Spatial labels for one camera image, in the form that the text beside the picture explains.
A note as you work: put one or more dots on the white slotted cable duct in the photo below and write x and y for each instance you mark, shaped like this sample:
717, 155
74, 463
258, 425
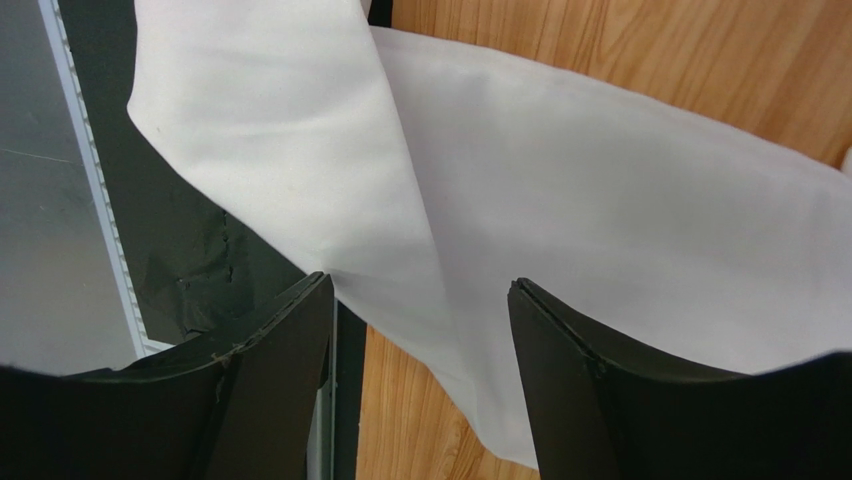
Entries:
68, 77

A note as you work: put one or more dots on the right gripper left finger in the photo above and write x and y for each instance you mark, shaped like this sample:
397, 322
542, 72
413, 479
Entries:
233, 403

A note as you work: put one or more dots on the white long sleeve shirt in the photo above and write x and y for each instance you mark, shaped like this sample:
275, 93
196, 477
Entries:
425, 175

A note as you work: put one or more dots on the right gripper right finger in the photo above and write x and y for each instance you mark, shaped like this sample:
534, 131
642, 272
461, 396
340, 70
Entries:
603, 405

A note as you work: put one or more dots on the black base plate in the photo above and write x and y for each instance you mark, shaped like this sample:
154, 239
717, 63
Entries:
193, 266

